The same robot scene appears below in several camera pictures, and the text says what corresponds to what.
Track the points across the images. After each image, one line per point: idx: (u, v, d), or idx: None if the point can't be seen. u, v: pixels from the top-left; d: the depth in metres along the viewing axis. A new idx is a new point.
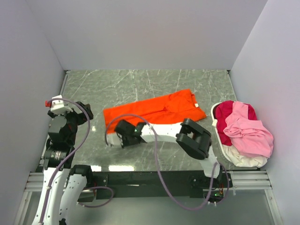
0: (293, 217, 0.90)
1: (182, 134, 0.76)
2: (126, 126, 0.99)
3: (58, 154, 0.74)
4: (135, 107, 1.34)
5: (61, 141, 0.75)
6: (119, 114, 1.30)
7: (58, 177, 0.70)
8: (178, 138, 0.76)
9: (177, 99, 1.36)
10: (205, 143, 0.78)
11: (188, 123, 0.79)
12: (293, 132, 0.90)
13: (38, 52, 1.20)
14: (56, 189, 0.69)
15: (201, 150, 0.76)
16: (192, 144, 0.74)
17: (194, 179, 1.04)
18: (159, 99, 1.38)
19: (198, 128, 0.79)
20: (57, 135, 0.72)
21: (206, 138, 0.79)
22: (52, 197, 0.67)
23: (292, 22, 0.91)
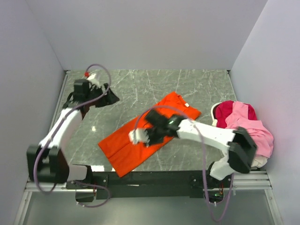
0: (293, 216, 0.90)
1: (235, 144, 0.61)
2: (159, 116, 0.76)
3: (75, 103, 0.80)
4: (129, 127, 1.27)
5: (81, 94, 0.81)
6: (115, 142, 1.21)
7: (73, 115, 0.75)
8: (231, 147, 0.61)
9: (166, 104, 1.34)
10: (251, 158, 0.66)
11: (244, 133, 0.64)
12: (293, 132, 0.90)
13: (38, 52, 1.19)
14: (70, 123, 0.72)
15: (248, 166, 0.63)
16: (243, 159, 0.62)
17: (194, 179, 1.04)
18: (149, 112, 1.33)
19: (251, 140, 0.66)
20: (79, 86, 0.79)
21: (252, 152, 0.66)
22: (64, 126, 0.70)
23: (292, 22, 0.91)
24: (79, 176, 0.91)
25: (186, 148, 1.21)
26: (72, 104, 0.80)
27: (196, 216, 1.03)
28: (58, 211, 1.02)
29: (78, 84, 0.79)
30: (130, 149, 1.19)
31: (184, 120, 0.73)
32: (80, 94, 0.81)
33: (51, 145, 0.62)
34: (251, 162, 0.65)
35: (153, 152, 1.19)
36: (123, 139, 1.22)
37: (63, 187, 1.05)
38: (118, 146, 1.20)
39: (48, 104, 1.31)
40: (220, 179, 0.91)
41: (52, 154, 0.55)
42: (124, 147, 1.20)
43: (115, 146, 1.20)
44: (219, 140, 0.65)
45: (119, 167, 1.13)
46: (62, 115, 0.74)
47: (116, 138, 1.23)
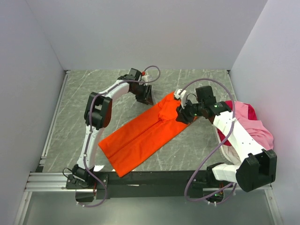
0: (293, 216, 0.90)
1: (256, 162, 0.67)
2: (209, 96, 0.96)
3: (127, 78, 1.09)
4: (130, 126, 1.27)
5: (132, 77, 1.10)
6: (116, 141, 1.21)
7: (124, 84, 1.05)
8: (251, 160, 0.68)
9: (167, 105, 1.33)
10: (261, 183, 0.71)
11: (271, 159, 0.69)
12: (293, 131, 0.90)
13: (39, 52, 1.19)
14: (120, 89, 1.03)
15: (251, 186, 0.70)
16: (253, 176, 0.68)
17: (194, 179, 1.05)
18: (149, 112, 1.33)
19: (272, 169, 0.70)
20: (133, 71, 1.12)
21: (266, 181, 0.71)
22: (116, 89, 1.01)
23: (292, 22, 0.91)
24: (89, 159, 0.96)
25: (186, 148, 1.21)
26: (125, 78, 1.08)
27: (196, 216, 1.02)
28: (58, 211, 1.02)
29: (134, 70, 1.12)
30: (130, 149, 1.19)
31: (228, 112, 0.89)
32: (131, 76, 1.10)
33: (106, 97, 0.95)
34: (258, 185, 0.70)
35: (153, 152, 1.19)
36: (123, 139, 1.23)
37: (63, 187, 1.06)
38: (118, 146, 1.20)
39: (48, 104, 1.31)
40: (218, 179, 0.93)
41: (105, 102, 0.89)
42: (124, 147, 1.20)
43: (115, 146, 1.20)
44: (243, 147, 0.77)
45: (119, 167, 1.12)
46: (116, 81, 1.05)
47: (116, 138, 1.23)
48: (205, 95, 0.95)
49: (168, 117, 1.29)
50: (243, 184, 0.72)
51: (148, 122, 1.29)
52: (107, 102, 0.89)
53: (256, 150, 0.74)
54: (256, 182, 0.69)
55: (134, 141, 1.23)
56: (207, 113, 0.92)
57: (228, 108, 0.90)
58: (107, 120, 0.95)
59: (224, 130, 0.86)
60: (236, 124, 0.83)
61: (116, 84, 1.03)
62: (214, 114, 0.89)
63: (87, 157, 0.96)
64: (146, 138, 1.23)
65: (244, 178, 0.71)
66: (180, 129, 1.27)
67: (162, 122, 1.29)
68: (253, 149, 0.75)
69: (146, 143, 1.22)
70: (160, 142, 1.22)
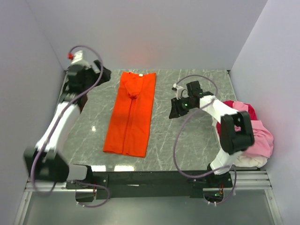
0: (293, 216, 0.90)
1: (229, 118, 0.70)
2: (197, 88, 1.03)
3: (71, 95, 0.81)
4: (115, 117, 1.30)
5: (77, 84, 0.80)
6: (115, 133, 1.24)
7: (70, 110, 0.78)
8: (226, 116, 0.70)
9: (127, 85, 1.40)
10: (243, 144, 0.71)
11: (243, 115, 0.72)
12: (294, 131, 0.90)
13: (38, 52, 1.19)
14: (66, 119, 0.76)
15: (232, 146, 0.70)
16: (230, 134, 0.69)
17: (194, 179, 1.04)
18: (120, 100, 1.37)
19: (249, 128, 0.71)
20: (73, 73, 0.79)
21: (245, 139, 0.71)
22: (60, 125, 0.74)
23: (292, 22, 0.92)
24: (77, 175, 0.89)
25: (186, 148, 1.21)
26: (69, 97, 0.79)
27: (196, 216, 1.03)
28: (59, 211, 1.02)
29: (72, 72, 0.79)
30: (133, 133, 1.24)
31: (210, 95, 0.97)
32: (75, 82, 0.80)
33: (48, 148, 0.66)
34: (239, 146, 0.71)
35: (149, 124, 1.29)
36: (119, 129, 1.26)
37: (63, 187, 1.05)
38: (120, 140, 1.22)
39: (48, 104, 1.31)
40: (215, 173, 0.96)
41: (50, 158, 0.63)
42: (126, 136, 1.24)
43: (115, 138, 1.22)
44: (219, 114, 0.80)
45: (136, 151, 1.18)
46: (56, 112, 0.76)
47: (113, 132, 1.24)
48: (193, 87, 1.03)
49: (137, 92, 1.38)
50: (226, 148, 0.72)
51: (124, 106, 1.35)
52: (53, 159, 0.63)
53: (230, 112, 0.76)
54: (236, 141, 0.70)
55: (129, 126, 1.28)
56: (194, 101, 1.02)
57: (211, 93, 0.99)
58: (65, 167, 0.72)
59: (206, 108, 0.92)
60: (216, 102, 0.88)
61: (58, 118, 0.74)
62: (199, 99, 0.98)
63: (74, 177, 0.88)
64: (136, 116, 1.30)
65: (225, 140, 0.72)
66: (152, 93, 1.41)
67: (136, 98, 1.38)
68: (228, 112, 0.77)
69: (140, 120, 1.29)
70: (147, 114, 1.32)
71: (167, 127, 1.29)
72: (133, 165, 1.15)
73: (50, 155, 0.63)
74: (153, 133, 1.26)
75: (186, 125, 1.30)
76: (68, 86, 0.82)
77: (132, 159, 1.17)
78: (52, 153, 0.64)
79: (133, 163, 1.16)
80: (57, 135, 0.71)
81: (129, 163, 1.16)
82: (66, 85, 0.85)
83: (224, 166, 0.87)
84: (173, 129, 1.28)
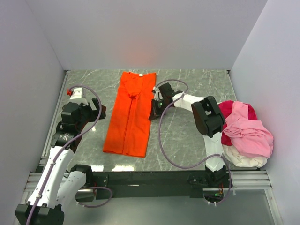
0: (293, 217, 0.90)
1: (198, 103, 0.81)
2: (168, 88, 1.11)
3: (66, 136, 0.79)
4: (115, 117, 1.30)
5: (71, 124, 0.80)
6: (114, 133, 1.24)
7: (63, 156, 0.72)
8: (194, 102, 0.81)
9: (127, 86, 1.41)
10: (217, 123, 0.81)
11: (209, 99, 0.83)
12: (294, 132, 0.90)
13: (38, 51, 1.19)
14: (60, 167, 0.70)
15: (207, 126, 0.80)
16: (201, 116, 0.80)
17: (194, 179, 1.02)
18: (120, 100, 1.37)
19: (217, 108, 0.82)
20: (68, 116, 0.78)
21: (217, 119, 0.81)
22: (53, 175, 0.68)
23: (292, 23, 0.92)
24: (79, 186, 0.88)
25: (186, 148, 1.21)
26: (62, 138, 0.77)
27: (196, 216, 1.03)
28: None
29: (67, 113, 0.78)
30: (132, 133, 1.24)
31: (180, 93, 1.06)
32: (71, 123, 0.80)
33: (40, 203, 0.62)
34: (213, 125, 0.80)
35: (149, 125, 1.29)
36: (119, 129, 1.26)
37: None
38: (120, 140, 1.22)
39: (48, 104, 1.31)
40: (213, 170, 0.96)
41: (42, 215, 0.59)
42: (126, 137, 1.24)
43: (115, 138, 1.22)
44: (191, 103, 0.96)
45: (136, 151, 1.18)
46: (50, 160, 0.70)
47: (113, 132, 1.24)
48: (165, 89, 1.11)
49: (137, 92, 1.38)
50: (204, 131, 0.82)
51: (124, 106, 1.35)
52: (45, 213, 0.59)
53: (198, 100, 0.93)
54: (208, 121, 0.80)
55: (129, 126, 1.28)
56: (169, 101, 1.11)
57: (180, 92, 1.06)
58: (63, 213, 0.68)
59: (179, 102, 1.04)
60: (186, 96, 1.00)
61: (50, 167, 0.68)
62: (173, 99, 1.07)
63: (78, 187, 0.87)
64: (136, 116, 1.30)
65: (199, 123, 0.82)
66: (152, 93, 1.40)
67: (136, 99, 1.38)
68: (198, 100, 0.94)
69: (140, 121, 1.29)
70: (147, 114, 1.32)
71: (166, 127, 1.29)
72: (133, 165, 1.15)
73: (43, 211, 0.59)
74: (153, 133, 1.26)
75: (186, 125, 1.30)
76: (63, 125, 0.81)
77: (132, 159, 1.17)
78: (46, 209, 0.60)
79: (133, 163, 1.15)
80: (50, 184, 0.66)
81: (129, 163, 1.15)
82: (60, 123, 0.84)
83: (213, 153, 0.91)
84: (173, 129, 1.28)
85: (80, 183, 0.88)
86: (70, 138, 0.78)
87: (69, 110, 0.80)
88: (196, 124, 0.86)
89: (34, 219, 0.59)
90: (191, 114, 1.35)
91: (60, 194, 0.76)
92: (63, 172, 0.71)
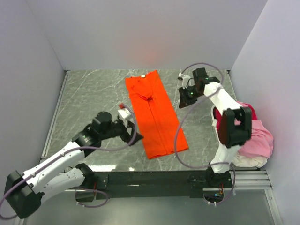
0: (293, 217, 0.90)
1: (231, 112, 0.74)
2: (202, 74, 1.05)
3: (86, 140, 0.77)
4: (142, 122, 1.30)
5: (97, 132, 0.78)
6: (149, 135, 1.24)
7: (74, 153, 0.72)
8: (228, 111, 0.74)
9: (138, 89, 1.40)
10: (238, 138, 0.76)
11: (245, 112, 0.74)
12: (294, 132, 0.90)
13: (38, 51, 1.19)
14: (65, 162, 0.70)
15: (229, 139, 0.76)
16: (229, 128, 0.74)
17: (194, 179, 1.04)
18: (135, 105, 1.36)
19: (248, 124, 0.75)
20: (97, 123, 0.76)
21: (241, 134, 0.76)
22: (55, 164, 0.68)
23: (292, 22, 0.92)
24: (73, 185, 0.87)
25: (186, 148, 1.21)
26: (82, 139, 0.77)
27: (196, 217, 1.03)
28: (59, 211, 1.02)
29: (97, 120, 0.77)
30: (166, 131, 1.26)
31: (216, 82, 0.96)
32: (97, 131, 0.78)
33: (28, 182, 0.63)
34: (236, 139, 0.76)
35: (177, 119, 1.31)
36: (151, 131, 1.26)
37: None
38: (158, 140, 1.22)
39: (48, 104, 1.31)
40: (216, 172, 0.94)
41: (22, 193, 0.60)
42: (161, 135, 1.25)
43: (150, 138, 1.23)
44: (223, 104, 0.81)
45: (179, 146, 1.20)
46: (63, 150, 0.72)
47: (147, 135, 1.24)
48: (198, 74, 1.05)
49: (150, 93, 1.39)
50: (224, 140, 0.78)
51: (144, 109, 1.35)
52: (26, 194, 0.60)
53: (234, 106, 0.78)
54: (232, 134, 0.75)
55: (158, 125, 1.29)
56: (199, 86, 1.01)
57: (217, 80, 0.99)
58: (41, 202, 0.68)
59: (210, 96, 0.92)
60: (221, 93, 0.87)
61: (57, 156, 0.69)
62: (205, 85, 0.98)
63: (70, 186, 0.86)
64: (160, 115, 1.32)
65: (224, 132, 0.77)
66: (162, 88, 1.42)
67: (150, 99, 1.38)
68: (230, 105, 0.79)
69: (166, 118, 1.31)
70: (171, 109, 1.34)
71: None
72: (133, 165, 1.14)
73: (25, 191, 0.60)
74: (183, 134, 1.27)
75: (186, 125, 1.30)
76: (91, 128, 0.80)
77: (132, 159, 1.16)
78: (28, 190, 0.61)
79: (133, 163, 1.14)
80: (46, 171, 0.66)
81: (128, 163, 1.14)
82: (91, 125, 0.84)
83: (222, 161, 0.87)
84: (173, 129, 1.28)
85: (75, 183, 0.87)
86: (88, 142, 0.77)
87: (101, 118, 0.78)
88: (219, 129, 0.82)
89: (17, 192, 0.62)
90: (191, 114, 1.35)
91: (52, 184, 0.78)
92: (64, 167, 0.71)
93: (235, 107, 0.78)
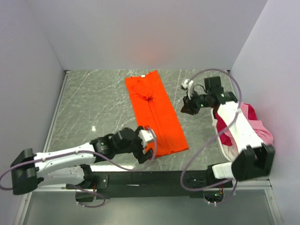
0: (293, 217, 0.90)
1: (252, 154, 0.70)
2: (216, 85, 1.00)
3: (101, 149, 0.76)
4: (142, 122, 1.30)
5: (115, 145, 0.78)
6: None
7: (86, 156, 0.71)
8: (248, 151, 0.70)
9: (138, 89, 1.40)
10: (255, 174, 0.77)
11: (269, 153, 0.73)
12: (294, 132, 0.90)
13: (38, 51, 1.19)
14: (76, 161, 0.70)
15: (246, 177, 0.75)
16: (249, 168, 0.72)
17: (194, 179, 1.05)
18: (135, 105, 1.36)
19: (267, 164, 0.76)
20: (118, 137, 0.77)
21: (257, 170, 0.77)
22: (66, 159, 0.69)
23: (292, 22, 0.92)
24: (71, 182, 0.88)
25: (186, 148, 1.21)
26: (98, 146, 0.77)
27: (196, 216, 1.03)
28: (59, 211, 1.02)
29: (120, 135, 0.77)
30: (166, 131, 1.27)
31: (233, 102, 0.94)
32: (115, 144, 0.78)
33: (36, 165, 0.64)
34: (251, 176, 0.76)
35: (178, 119, 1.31)
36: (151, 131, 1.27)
37: (63, 187, 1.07)
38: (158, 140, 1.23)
39: (48, 104, 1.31)
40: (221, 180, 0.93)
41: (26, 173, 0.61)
42: (161, 135, 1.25)
43: None
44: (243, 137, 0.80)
45: (179, 146, 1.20)
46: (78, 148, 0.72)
47: None
48: (212, 85, 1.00)
49: (150, 93, 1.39)
50: (239, 176, 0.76)
51: (144, 109, 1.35)
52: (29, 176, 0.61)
53: (256, 142, 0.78)
54: (251, 173, 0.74)
55: (158, 126, 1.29)
56: (213, 101, 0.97)
57: (235, 98, 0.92)
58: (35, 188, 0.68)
59: (226, 119, 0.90)
60: (239, 118, 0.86)
61: (71, 152, 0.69)
62: (220, 103, 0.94)
63: (69, 182, 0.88)
64: (160, 115, 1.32)
65: (240, 171, 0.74)
66: (162, 88, 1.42)
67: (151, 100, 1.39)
68: (252, 141, 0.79)
69: (167, 118, 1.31)
70: (171, 109, 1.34)
71: None
72: (134, 165, 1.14)
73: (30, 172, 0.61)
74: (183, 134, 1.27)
75: (186, 125, 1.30)
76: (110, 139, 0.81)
77: (132, 159, 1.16)
78: (32, 173, 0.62)
79: (133, 163, 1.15)
80: (56, 161, 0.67)
81: (129, 163, 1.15)
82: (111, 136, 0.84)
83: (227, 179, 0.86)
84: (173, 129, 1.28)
85: (75, 180, 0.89)
86: (101, 151, 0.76)
87: (123, 134, 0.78)
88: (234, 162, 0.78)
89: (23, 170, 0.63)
90: None
91: (54, 173, 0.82)
92: (72, 163, 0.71)
93: (257, 145, 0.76)
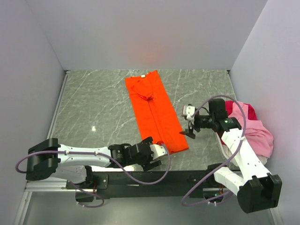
0: (292, 217, 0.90)
1: (258, 186, 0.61)
2: (221, 110, 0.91)
3: (116, 156, 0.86)
4: (142, 122, 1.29)
5: (130, 156, 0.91)
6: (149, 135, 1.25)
7: (103, 159, 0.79)
8: (253, 182, 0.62)
9: (137, 88, 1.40)
10: (261, 206, 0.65)
11: (276, 184, 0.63)
12: (293, 133, 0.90)
13: (38, 51, 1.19)
14: (92, 161, 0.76)
15: (251, 209, 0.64)
16: (253, 200, 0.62)
17: (194, 179, 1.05)
18: (135, 105, 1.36)
19: (274, 195, 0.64)
20: (135, 151, 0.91)
21: (266, 206, 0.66)
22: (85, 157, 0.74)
23: (291, 22, 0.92)
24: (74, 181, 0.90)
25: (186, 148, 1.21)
26: (115, 153, 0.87)
27: (196, 216, 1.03)
28: (59, 211, 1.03)
29: (138, 148, 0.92)
30: (166, 131, 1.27)
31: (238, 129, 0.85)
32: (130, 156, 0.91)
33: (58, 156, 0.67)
34: (258, 208, 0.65)
35: (177, 119, 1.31)
36: (151, 131, 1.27)
37: (63, 187, 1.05)
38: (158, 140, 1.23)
39: (48, 104, 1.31)
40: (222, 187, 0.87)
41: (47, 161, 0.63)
42: (161, 135, 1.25)
43: None
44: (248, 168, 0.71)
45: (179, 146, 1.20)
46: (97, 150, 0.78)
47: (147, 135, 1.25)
48: (216, 108, 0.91)
49: (149, 93, 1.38)
50: (243, 206, 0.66)
51: (144, 109, 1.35)
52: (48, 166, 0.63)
53: (261, 172, 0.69)
54: (257, 205, 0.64)
55: (158, 125, 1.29)
56: (216, 128, 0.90)
57: (238, 124, 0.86)
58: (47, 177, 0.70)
59: (231, 146, 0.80)
60: (245, 144, 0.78)
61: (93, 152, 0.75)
62: (223, 130, 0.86)
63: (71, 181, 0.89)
64: (160, 115, 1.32)
65: (244, 200, 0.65)
66: (162, 88, 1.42)
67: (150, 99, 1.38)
68: (258, 171, 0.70)
69: (166, 117, 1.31)
70: (170, 109, 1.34)
71: None
72: (134, 165, 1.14)
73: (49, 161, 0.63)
74: None
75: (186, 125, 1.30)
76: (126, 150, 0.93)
77: None
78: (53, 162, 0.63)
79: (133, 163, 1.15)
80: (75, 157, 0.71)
81: None
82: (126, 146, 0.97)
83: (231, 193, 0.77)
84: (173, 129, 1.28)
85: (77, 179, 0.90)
86: (116, 158, 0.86)
87: (141, 148, 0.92)
88: (237, 194, 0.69)
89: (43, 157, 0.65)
90: None
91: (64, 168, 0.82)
92: (87, 162, 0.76)
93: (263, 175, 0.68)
